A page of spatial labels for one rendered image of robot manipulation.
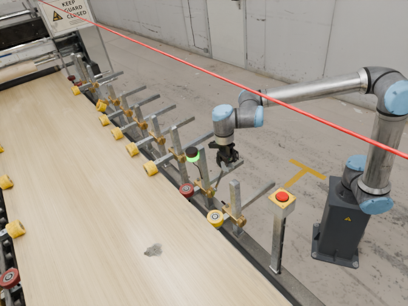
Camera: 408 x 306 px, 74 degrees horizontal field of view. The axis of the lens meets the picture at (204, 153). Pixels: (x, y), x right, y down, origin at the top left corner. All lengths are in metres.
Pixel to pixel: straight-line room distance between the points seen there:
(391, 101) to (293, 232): 1.45
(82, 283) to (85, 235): 0.24
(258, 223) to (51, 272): 1.59
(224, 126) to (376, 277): 1.62
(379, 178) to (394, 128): 0.30
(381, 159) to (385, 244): 1.18
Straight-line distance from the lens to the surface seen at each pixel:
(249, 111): 1.17
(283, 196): 1.00
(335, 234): 2.10
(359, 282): 2.32
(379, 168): 1.50
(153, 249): 1.31
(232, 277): 1.20
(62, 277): 1.44
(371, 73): 1.37
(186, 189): 1.49
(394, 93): 1.26
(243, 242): 1.51
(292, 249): 2.33
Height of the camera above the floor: 1.99
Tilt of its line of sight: 40 degrees down
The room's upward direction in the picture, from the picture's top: 9 degrees counter-clockwise
